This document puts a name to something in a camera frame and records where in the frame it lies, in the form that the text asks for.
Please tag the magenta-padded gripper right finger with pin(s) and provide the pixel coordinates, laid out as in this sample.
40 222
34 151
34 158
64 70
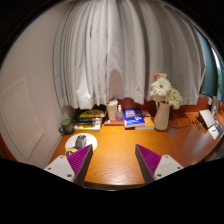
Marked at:
168 165

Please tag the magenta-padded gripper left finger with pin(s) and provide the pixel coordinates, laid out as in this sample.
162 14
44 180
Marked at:
60 166

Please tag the black grey gaming mouse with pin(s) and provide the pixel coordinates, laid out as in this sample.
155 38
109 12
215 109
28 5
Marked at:
80 141

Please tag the white round mouse pad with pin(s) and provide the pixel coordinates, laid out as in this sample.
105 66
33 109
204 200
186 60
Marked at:
91 141

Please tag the black mug green inside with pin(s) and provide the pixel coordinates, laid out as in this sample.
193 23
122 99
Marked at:
67 126

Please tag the white ceramic vase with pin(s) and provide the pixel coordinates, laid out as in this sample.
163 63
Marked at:
162 118

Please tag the white yellow book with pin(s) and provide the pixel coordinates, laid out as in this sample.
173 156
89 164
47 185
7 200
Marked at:
86 127

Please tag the orange yellow book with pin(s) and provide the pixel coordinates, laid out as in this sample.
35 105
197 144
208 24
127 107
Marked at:
149 121

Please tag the black pen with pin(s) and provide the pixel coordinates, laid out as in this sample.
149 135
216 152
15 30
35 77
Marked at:
197 125

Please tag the white paper card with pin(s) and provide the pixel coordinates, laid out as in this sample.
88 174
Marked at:
214 132

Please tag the blue white book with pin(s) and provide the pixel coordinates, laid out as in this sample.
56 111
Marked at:
134 117

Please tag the white slanted stand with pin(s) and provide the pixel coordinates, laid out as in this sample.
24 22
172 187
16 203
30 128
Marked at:
206 118

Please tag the black yellow cover book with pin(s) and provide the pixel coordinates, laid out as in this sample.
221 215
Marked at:
92 113

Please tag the red flat book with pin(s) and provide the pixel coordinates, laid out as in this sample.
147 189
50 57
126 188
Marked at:
111 122

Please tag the clear sanitizer spray bottle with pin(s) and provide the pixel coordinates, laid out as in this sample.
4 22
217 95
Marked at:
119 115

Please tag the cream lidded tumbler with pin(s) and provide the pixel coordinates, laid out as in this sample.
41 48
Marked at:
112 110

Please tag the dark teal curtain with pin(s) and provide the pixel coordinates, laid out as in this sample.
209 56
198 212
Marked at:
207 66

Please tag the white pleated curtain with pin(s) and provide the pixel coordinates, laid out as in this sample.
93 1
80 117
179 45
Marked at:
126 50

